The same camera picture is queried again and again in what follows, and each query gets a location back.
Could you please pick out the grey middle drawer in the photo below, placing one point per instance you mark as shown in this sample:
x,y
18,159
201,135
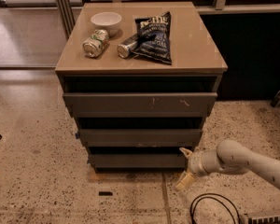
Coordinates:
x,y
140,137

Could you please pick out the grey bottom drawer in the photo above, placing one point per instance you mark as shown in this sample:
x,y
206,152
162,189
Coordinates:
x,y
163,161

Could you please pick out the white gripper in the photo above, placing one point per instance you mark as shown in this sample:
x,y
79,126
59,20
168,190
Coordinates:
x,y
196,164

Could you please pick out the green white soda can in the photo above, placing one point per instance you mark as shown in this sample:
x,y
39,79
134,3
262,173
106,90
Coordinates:
x,y
96,43

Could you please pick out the dark blue chip bag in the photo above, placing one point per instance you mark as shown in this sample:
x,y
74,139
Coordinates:
x,y
154,37

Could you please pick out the dark object by wall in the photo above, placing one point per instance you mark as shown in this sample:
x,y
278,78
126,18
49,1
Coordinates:
x,y
276,100

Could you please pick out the grey power strip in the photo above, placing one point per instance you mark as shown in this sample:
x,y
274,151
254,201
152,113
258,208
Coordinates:
x,y
258,219

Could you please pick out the grey drawer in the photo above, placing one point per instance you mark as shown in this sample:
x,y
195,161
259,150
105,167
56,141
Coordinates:
x,y
139,105
163,161
140,137

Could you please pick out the silver dark soda can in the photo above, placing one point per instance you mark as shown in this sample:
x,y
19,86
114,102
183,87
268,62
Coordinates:
x,y
126,48

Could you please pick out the grey drawer cabinet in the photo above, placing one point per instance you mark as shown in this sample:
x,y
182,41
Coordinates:
x,y
197,66

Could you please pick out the grey top drawer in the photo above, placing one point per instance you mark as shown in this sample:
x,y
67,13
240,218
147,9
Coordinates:
x,y
139,105

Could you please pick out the white bowl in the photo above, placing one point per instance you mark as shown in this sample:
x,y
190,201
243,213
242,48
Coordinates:
x,y
109,21

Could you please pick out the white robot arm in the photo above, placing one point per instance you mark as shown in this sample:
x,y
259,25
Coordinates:
x,y
229,158

